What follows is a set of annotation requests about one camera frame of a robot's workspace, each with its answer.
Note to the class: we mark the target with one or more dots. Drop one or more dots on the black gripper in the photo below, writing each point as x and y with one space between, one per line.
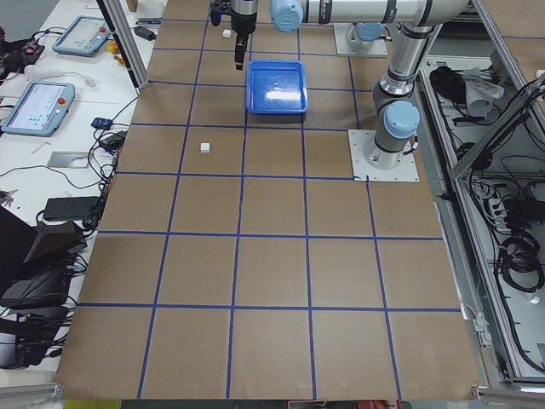
242 26

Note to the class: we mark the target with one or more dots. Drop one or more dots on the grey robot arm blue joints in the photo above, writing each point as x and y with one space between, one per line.
398 119

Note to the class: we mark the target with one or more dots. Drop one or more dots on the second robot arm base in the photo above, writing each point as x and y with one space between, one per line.
364 33

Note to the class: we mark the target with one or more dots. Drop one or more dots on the blue plastic tray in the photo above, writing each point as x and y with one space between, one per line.
276 87

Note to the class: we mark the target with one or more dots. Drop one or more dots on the upper teach pendant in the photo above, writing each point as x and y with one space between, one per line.
84 36

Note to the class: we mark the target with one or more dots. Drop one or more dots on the teach pendant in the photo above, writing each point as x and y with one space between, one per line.
40 110
84 36

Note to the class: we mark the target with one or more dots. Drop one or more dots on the blue small device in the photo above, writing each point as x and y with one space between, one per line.
100 123

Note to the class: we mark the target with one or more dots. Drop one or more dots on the lower teach pendant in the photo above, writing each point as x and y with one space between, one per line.
40 110

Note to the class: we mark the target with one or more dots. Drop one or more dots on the silver metal plate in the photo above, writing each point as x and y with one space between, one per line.
68 160

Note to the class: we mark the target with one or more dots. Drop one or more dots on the black power adapter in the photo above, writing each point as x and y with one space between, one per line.
69 208

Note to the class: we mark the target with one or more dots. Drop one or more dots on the white power strip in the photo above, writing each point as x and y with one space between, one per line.
495 211

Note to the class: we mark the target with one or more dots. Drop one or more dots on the black electronics box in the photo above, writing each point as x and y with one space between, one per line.
47 289

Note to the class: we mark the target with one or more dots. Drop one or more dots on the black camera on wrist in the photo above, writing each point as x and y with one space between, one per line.
218 9

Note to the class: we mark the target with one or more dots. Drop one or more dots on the aluminium frame post left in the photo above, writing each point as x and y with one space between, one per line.
115 18

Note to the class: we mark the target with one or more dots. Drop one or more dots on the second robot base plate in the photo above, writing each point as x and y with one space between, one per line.
377 49

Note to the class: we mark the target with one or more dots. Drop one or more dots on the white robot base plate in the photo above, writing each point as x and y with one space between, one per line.
369 163

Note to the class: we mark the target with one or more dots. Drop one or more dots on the aluminium frame right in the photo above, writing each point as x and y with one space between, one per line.
502 41

